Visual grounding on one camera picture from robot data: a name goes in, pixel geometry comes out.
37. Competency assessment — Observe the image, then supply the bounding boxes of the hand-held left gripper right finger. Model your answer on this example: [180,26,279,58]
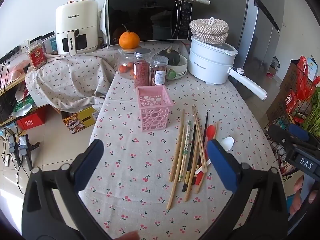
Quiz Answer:
[206,139,290,240]

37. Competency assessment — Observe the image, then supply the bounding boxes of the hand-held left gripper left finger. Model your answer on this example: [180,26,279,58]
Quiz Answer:
[22,139,118,240]

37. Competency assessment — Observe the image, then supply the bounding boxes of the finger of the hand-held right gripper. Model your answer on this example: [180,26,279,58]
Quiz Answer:
[268,124,300,153]
[288,124,320,151]

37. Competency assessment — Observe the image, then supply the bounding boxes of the white plastic spoon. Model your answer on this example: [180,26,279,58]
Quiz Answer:
[194,137,235,174]

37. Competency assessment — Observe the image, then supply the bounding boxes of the red plastic spoon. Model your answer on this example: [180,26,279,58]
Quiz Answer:
[195,124,217,186]

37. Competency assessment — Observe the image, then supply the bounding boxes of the pink plastic utensil basket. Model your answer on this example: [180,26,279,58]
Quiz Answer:
[136,85,174,132]

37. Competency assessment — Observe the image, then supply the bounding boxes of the person's right hand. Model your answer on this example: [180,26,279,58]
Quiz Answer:
[291,175,319,215]

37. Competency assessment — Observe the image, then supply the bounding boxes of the person's left hand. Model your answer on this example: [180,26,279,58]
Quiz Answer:
[115,231,139,240]

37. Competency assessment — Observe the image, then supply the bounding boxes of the green leafy vegetables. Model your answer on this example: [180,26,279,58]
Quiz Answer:
[300,87,320,133]

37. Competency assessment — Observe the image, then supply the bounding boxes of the brown cardboard box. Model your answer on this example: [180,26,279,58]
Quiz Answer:
[266,60,313,123]

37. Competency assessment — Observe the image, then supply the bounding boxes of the printed pale chopstick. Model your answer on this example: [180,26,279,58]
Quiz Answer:
[178,120,196,182]

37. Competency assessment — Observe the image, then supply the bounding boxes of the yellow printed cardboard box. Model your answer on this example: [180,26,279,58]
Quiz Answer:
[61,106,100,135]

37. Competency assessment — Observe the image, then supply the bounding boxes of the red snack packets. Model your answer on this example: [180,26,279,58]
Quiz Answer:
[285,56,317,115]

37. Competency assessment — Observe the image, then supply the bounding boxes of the black grey device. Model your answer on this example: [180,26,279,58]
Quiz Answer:
[7,135,19,167]
[19,134,40,170]

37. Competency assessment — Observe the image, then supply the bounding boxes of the red box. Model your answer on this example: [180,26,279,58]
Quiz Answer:
[16,107,47,130]

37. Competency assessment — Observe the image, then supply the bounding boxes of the draped cherry print cloth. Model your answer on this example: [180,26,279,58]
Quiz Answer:
[25,47,118,112]

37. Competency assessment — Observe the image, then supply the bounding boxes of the white electric cooking pot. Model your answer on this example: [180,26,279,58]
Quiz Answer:
[188,35,268,101]

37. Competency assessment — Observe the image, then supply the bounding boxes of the jar of red berries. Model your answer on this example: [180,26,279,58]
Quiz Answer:
[133,48,152,87]

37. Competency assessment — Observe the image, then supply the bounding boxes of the white bowl with green knob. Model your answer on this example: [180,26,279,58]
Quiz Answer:
[165,55,188,80]

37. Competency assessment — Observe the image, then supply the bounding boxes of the glass jar of tangerines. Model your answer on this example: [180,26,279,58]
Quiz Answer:
[114,47,137,80]

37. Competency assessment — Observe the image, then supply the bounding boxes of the silver refrigerator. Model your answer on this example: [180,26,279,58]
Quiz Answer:
[226,0,285,100]

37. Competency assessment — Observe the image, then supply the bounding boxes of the small jar of dried fruit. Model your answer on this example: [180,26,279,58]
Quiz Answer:
[150,55,169,86]

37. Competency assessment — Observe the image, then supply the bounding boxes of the red label plastic jar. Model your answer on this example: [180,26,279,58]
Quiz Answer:
[25,40,48,71]

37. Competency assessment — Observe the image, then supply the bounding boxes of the pink plastic bag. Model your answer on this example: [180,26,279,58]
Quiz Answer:
[0,60,30,85]

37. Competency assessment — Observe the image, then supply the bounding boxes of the dark green squash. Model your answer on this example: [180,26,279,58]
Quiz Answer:
[158,45,180,66]

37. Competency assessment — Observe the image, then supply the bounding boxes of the dark packet boxes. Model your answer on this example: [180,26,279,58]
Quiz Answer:
[41,31,58,55]

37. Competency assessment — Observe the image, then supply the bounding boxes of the orange tangerine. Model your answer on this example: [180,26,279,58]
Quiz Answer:
[119,24,140,49]

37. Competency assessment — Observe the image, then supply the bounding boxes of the white air fryer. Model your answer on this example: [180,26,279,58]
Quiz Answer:
[55,0,99,56]

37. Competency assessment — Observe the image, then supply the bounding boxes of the black microwave oven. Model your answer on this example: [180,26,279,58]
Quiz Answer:
[104,0,193,47]

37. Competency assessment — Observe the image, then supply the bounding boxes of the black wire rack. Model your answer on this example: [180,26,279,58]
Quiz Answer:
[262,80,320,178]

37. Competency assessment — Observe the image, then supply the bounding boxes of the black floor cable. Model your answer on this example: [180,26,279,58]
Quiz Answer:
[1,152,12,167]

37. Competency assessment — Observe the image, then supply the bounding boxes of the woven rope lidded basket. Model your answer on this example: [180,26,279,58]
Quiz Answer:
[189,17,229,46]

